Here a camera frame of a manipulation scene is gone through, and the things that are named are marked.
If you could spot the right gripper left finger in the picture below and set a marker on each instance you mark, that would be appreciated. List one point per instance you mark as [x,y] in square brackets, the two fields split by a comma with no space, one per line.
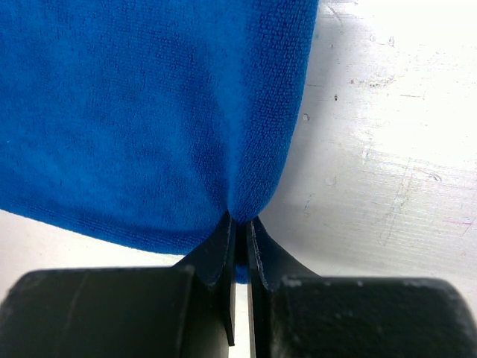
[185,310]

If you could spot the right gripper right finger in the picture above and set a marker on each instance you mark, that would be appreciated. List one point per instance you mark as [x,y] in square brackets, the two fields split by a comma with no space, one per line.
[297,313]

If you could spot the blue towel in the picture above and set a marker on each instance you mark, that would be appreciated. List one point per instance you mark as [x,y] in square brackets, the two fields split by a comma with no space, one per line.
[142,123]

